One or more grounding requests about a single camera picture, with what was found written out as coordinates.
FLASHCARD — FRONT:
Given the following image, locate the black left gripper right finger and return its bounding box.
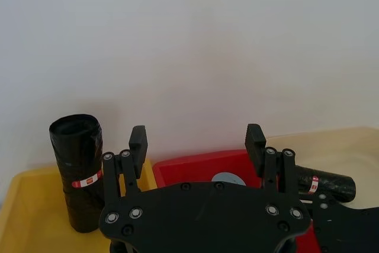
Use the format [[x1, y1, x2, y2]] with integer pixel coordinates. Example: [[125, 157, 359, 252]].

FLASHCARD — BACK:
[[245, 123, 297, 198]]

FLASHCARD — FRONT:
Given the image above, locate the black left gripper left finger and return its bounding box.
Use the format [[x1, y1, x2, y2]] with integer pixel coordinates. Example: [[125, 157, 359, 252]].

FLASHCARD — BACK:
[[101, 125, 149, 208]]

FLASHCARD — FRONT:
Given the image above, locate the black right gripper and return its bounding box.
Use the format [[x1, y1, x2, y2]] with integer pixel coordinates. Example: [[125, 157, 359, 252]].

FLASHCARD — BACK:
[[301, 193, 379, 253]]

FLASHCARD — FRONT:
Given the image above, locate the grey round disc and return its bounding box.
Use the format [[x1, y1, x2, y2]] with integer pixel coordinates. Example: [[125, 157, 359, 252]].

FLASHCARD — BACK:
[[210, 171, 247, 187]]

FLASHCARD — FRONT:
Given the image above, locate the black bag roll, red-white band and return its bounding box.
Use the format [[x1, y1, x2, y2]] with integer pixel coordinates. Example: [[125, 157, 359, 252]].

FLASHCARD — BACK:
[[49, 113, 107, 233], [291, 164, 356, 204]]

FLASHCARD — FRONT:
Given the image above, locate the red plastic bin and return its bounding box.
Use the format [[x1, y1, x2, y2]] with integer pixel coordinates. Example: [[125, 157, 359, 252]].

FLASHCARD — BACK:
[[152, 149, 324, 253]]

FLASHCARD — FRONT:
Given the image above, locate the yellow plastic bin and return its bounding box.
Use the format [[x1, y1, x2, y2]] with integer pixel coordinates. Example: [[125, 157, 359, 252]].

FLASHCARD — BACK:
[[0, 157, 158, 253]]

